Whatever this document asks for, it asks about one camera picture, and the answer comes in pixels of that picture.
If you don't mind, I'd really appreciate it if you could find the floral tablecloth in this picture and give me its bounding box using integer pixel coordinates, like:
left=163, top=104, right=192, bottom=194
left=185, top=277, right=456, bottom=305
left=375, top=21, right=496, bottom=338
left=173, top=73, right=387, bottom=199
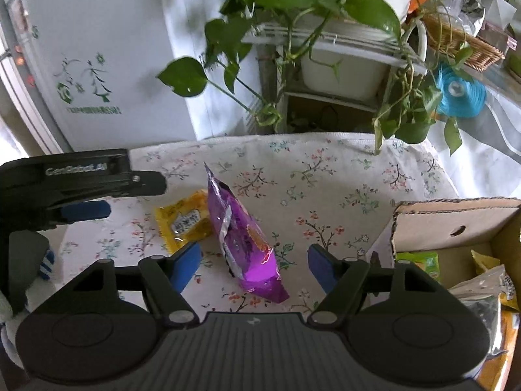
left=57, top=131, right=458, bottom=314

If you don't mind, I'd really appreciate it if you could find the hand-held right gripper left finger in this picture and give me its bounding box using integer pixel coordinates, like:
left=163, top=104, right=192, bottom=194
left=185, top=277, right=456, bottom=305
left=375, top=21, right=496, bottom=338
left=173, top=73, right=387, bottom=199
left=71, top=241, right=203, bottom=326

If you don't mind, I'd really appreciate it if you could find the wicker basket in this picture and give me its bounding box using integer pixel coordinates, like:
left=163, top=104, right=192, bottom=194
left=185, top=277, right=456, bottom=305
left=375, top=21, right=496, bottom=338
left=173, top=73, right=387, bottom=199
left=423, top=12, right=505, bottom=70

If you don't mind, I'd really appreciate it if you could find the green snack packet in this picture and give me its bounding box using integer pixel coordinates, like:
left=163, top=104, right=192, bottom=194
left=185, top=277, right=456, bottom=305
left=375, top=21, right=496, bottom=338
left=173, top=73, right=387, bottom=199
left=396, top=251, right=442, bottom=282

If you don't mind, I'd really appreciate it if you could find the crumpled yellow snack packet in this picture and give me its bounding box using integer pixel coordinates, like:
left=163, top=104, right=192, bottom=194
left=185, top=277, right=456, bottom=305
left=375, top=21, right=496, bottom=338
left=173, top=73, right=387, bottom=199
left=470, top=249, right=502, bottom=278

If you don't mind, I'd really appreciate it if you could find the white refrigerator with tree print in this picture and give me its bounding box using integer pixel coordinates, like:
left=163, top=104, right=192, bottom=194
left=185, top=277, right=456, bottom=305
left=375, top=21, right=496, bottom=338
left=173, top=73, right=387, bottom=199
left=0, top=0, right=204, bottom=156

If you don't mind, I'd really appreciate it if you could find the sheer grey curtain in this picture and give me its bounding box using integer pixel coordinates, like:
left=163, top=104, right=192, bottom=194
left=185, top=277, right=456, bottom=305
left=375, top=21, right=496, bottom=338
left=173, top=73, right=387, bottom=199
left=427, top=85, right=521, bottom=200

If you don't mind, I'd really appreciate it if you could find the white plant stand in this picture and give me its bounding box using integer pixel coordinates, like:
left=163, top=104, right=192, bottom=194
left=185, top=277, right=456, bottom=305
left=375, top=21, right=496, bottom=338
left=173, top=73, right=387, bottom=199
left=242, top=20, right=428, bottom=135

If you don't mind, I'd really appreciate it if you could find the cardboard box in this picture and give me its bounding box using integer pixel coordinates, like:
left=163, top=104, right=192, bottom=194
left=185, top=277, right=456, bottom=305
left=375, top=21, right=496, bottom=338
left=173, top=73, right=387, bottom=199
left=368, top=197, right=521, bottom=391

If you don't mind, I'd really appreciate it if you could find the purple snack packet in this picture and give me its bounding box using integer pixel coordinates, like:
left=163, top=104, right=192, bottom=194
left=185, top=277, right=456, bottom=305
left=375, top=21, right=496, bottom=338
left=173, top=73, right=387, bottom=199
left=204, top=162, right=290, bottom=304

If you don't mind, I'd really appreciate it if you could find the dark clear snack packet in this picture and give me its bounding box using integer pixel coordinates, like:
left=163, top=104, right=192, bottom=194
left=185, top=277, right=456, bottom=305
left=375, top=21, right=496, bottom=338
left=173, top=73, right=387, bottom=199
left=460, top=295, right=503, bottom=355

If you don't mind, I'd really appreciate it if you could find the person's left hand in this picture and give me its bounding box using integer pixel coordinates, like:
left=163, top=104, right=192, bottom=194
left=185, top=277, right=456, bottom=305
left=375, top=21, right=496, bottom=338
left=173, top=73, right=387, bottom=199
left=0, top=248, right=56, bottom=375

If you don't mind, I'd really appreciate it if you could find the green pothos plant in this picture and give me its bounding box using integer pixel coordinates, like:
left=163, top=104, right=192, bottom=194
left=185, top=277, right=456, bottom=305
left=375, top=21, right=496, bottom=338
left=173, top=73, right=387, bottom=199
left=157, top=0, right=489, bottom=156

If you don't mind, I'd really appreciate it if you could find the small brown box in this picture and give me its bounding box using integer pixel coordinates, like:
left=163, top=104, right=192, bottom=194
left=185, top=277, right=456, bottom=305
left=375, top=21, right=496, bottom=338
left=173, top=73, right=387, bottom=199
left=480, top=20, right=518, bottom=51

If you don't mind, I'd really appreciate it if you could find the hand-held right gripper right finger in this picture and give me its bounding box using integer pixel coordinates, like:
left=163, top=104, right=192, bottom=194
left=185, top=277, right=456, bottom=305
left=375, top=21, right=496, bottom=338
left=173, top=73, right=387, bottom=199
left=307, top=243, right=449, bottom=328

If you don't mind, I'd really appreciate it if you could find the white silver snack packet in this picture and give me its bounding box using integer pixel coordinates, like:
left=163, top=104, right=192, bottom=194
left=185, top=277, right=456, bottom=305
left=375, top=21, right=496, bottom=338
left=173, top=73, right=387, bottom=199
left=448, top=265, right=521, bottom=308

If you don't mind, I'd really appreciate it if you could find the yellow snack packet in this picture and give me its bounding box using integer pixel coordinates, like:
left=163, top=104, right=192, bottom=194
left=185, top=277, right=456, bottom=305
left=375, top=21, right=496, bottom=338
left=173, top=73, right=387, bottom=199
left=155, top=189, right=214, bottom=253
left=470, top=249, right=502, bottom=278

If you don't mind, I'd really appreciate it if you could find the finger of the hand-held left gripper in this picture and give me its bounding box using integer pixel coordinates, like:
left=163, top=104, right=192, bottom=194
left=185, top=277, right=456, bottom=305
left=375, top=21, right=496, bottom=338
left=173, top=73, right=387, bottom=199
left=45, top=200, right=111, bottom=225
left=57, top=170, right=167, bottom=209

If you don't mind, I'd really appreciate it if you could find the blue ribbon roll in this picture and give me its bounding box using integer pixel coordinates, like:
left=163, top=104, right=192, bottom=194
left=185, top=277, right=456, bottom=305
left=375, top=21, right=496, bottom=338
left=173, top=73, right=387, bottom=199
left=435, top=65, right=487, bottom=118

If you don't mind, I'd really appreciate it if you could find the white paper bag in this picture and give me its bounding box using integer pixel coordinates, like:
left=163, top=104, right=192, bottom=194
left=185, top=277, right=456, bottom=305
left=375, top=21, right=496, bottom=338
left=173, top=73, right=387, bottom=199
left=476, top=0, right=517, bottom=29

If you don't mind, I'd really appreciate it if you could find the orange snack packet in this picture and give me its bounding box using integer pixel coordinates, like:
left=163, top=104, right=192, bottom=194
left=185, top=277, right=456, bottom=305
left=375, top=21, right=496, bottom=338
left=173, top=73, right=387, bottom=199
left=476, top=310, right=521, bottom=391

